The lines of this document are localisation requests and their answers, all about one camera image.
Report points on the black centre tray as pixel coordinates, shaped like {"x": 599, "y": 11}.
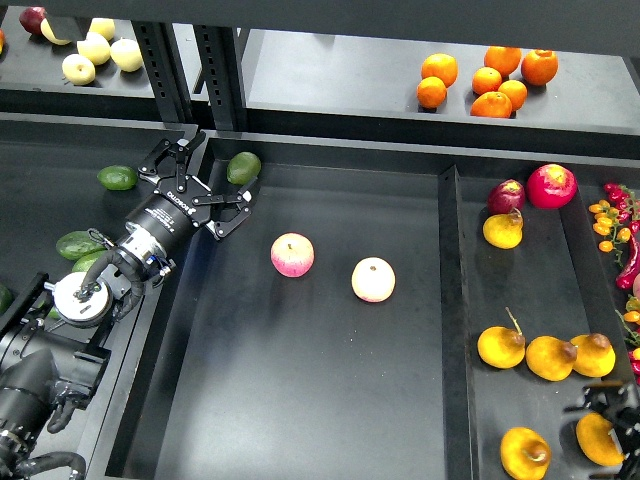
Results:
{"x": 298, "y": 378}

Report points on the dark avocado at left edge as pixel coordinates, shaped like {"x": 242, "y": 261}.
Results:
{"x": 6, "y": 298}

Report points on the yellow pear tray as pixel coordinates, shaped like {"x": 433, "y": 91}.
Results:
{"x": 551, "y": 358}
{"x": 504, "y": 231}

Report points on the pink red apple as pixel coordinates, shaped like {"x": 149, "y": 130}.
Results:
{"x": 292, "y": 255}

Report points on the green avocado middle cluster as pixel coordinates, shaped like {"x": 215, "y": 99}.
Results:
{"x": 87, "y": 261}

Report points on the dark red apple on shelf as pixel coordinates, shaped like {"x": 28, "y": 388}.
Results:
{"x": 31, "y": 19}

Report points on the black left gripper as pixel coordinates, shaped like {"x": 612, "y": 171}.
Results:
{"x": 180, "y": 203}

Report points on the orange top left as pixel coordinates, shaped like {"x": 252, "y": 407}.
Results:
{"x": 442, "y": 66}

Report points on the dark green avocado upper cluster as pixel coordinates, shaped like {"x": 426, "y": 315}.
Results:
{"x": 77, "y": 244}

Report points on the bright red apple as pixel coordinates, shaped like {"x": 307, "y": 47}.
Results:
{"x": 551, "y": 186}

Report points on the orange lower left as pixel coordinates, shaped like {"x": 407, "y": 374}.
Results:
{"x": 431, "y": 92}

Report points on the pale yellow apple half hidden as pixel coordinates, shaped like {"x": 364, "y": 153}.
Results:
{"x": 49, "y": 34}

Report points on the orange bottom front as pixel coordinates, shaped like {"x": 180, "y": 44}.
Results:
{"x": 492, "y": 104}

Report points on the red and orange cherry tomatoes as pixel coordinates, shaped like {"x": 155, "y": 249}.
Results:
{"x": 615, "y": 217}

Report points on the red chili pepper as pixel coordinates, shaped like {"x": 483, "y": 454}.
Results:
{"x": 626, "y": 278}

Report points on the green avocado left tray top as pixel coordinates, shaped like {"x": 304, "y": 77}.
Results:
{"x": 117, "y": 178}

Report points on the black perforated shelf post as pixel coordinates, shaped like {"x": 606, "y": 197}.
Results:
{"x": 220, "y": 55}
{"x": 162, "y": 62}

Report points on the black perforated shelf post right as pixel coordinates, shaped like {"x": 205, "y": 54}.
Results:
{"x": 220, "y": 55}

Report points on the pale yellow apple centre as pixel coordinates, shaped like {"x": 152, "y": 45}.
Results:
{"x": 95, "y": 48}

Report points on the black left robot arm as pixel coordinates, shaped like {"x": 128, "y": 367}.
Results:
{"x": 53, "y": 354}

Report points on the yellow pear upper right tray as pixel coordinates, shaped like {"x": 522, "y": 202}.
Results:
{"x": 504, "y": 231}

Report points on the black right tray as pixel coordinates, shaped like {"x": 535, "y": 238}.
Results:
{"x": 554, "y": 282}

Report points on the yellow pear middle right tray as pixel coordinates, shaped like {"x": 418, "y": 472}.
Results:
{"x": 551, "y": 358}

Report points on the pale yellow apple right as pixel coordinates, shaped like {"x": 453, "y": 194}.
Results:
{"x": 127, "y": 55}

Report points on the pale yellow pink apple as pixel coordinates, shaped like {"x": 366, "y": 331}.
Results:
{"x": 373, "y": 280}

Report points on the small orange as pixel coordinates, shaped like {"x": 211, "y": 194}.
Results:
{"x": 485, "y": 80}
{"x": 516, "y": 91}

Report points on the yellow pear with long stem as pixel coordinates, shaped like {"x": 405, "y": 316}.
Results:
{"x": 502, "y": 347}

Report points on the green avocado at tray corner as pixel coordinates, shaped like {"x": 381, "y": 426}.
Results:
{"x": 243, "y": 167}

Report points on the dark red apple right tray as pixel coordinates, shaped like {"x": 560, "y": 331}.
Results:
{"x": 505, "y": 197}

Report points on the pale yellow apple back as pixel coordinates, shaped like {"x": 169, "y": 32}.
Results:
{"x": 104, "y": 27}

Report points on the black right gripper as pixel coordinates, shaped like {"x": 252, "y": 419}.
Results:
{"x": 621, "y": 401}

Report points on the black perforated shelf post left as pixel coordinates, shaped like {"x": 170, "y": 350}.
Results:
{"x": 162, "y": 62}

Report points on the pale yellow apple front left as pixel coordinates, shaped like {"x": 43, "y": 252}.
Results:
{"x": 78, "y": 70}

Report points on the small orange right centre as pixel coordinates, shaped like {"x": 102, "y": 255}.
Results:
{"x": 516, "y": 91}

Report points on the yellow pear behind arm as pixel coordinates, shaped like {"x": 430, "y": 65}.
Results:
{"x": 595, "y": 356}

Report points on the green avocado lower cluster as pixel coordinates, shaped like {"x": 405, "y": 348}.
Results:
{"x": 54, "y": 314}

